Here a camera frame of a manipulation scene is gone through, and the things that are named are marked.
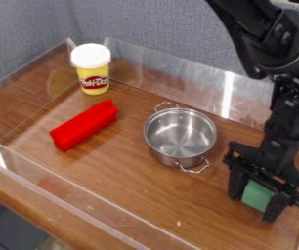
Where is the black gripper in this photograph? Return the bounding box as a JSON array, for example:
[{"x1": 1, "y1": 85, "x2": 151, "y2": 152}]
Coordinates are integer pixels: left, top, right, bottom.
[{"x1": 222, "y1": 141, "x2": 299, "y2": 223}]

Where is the green foam block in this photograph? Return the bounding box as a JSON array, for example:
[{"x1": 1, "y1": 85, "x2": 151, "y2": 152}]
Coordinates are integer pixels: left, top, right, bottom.
[{"x1": 241, "y1": 180, "x2": 271, "y2": 212}]

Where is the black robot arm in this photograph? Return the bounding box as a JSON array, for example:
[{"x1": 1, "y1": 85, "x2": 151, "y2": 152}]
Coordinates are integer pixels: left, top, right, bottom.
[{"x1": 205, "y1": 0, "x2": 299, "y2": 223}]

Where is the stainless steel pot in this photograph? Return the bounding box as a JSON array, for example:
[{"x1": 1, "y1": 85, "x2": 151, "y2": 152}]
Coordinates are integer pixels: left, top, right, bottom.
[{"x1": 143, "y1": 102, "x2": 217, "y2": 174}]

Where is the red foam block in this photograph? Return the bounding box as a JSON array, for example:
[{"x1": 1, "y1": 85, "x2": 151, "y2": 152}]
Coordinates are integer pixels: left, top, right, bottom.
[{"x1": 49, "y1": 100, "x2": 118, "y2": 151}]

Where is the clear acrylic barrier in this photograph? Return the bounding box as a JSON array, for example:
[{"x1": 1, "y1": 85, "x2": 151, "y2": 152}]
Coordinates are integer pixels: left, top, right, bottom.
[{"x1": 0, "y1": 39, "x2": 299, "y2": 250}]

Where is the yellow play-doh can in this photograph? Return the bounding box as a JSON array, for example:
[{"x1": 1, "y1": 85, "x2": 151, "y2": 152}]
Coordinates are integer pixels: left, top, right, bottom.
[{"x1": 70, "y1": 43, "x2": 110, "y2": 95}]

